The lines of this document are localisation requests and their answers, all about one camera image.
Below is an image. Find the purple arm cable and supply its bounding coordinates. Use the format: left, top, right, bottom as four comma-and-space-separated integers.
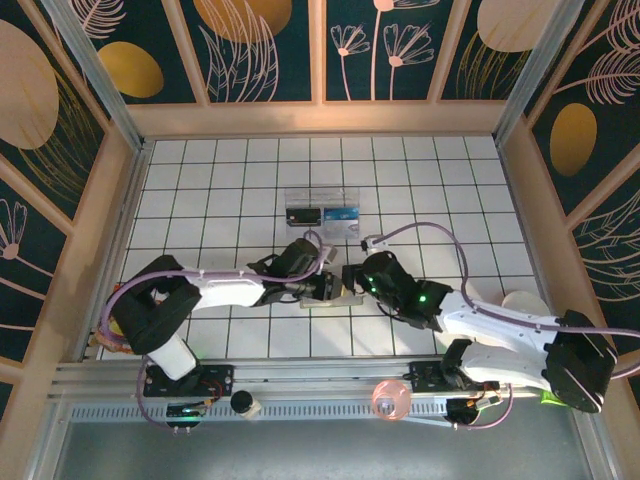
97, 229, 326, 435
364, 222, 640, 432

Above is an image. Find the wall panel with peach disc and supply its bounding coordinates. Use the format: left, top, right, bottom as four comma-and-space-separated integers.
0, 17, 110, 224

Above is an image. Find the wall panel with pink flowers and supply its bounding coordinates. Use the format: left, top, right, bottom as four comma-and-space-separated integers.
323, 0, 447, 104

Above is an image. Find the orange fruit candy bag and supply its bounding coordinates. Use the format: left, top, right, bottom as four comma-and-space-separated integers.
89, 283, 166, 357

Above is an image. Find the wall panel with flower outline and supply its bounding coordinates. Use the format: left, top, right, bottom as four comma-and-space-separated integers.
0, 172, 71, 366

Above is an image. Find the wall panel with gold grass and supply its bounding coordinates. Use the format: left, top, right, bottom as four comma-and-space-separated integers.
438, 0, 549, 102

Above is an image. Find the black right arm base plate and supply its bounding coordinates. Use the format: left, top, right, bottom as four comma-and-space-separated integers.
408, 360, 501, 394

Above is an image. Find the small controller circuit board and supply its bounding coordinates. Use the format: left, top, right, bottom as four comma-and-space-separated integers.
166, 398, 222, 419
446, 392, 506, 427

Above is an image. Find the perforated metal strip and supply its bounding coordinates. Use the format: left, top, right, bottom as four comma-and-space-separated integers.
69, 402, 501, 422

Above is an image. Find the aluminium table side rail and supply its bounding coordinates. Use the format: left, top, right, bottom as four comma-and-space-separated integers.
74, 139, 154, 362

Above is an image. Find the black credit card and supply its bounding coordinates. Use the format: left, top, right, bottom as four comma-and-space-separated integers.
285, 208, 323, 229

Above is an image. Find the pink tape roll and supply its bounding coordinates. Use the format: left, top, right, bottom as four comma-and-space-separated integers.
371, 378, 413, 422

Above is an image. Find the aluminium corner post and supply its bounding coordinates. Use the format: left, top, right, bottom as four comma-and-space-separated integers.
42, 0, 147, 151
492, 0, 587, 146

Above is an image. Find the wall panel with yellow oval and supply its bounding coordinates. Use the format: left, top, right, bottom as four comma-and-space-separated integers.
59, 0, 200, 106

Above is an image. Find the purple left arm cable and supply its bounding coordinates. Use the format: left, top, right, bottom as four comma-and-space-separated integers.
97, 229, 326, 435

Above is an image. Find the wall panel with curved lines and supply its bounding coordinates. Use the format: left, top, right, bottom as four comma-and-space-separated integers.
569, 189, 640, 359

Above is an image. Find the wall panel with fern outline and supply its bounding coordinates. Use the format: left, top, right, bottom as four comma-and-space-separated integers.
522, 0, 640, 219

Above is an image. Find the black lidded white jar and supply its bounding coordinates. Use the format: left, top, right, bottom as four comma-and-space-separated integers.
229, 389, 263, 419

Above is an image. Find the wall panel with leaf outlines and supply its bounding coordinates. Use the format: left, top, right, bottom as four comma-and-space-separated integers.
178, 0, 315, 105

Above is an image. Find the white bowl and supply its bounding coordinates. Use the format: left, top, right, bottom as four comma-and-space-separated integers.
501, 289, 549, 321

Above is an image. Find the long aluminium frame rail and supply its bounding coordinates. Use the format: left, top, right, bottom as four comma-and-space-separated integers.
47, 352, 590, 401

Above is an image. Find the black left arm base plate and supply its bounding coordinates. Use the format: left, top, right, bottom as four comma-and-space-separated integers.
143, 363, 235, 399

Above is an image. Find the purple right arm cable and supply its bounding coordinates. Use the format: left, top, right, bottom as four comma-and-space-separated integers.
364, 222, 640, 432

